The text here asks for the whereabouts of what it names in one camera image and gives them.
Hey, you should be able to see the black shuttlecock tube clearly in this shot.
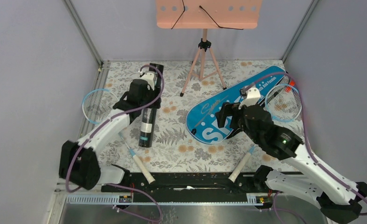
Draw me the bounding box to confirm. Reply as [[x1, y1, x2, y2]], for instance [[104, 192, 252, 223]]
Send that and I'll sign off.
[[138, 63, 164, 148]]

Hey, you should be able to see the blue badminton racket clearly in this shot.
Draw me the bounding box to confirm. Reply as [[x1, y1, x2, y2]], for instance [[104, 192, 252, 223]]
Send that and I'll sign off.
[[229, 81, 302, 182], [78, 89, 155, 184]]

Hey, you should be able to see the blue racket cover bag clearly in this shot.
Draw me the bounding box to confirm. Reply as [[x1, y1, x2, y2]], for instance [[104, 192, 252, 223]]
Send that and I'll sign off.
[[186, 65, 286, 145]]

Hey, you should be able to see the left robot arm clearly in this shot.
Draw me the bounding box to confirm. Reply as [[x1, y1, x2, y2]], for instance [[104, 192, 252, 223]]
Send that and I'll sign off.
[[58, 77, 164, 193]]

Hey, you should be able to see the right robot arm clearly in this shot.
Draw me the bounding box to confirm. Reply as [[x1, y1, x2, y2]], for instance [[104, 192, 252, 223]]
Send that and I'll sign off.
[[215, 103, 367, 224]]

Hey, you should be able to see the floral patterned mat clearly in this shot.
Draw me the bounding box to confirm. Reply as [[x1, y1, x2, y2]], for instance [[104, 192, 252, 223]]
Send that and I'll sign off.
[[98, 60, 297, 172]]

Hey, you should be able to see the pink music stand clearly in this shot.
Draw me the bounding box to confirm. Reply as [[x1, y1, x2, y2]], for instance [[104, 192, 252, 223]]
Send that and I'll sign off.
[[155, 0, 263, 96]]

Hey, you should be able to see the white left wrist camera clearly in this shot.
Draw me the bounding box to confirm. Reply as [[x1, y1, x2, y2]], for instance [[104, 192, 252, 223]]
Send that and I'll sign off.
[[140, 71, 157, 90]]

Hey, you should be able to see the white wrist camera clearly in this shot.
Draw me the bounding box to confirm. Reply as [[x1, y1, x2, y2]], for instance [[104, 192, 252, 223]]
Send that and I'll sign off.
[[238, 87, 261, 109], [140, 71, 157, 90]]

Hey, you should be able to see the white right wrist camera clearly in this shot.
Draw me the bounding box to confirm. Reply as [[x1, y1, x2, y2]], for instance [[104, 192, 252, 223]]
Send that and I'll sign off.
[[238, 87, 261, 109]]

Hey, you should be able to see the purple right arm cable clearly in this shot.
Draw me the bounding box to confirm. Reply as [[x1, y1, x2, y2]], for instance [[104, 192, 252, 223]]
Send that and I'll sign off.
[[243, 71, 367, 224]]

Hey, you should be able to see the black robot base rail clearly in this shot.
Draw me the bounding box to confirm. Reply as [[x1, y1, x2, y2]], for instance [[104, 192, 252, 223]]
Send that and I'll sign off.
[[101, 172, 274, 205]]

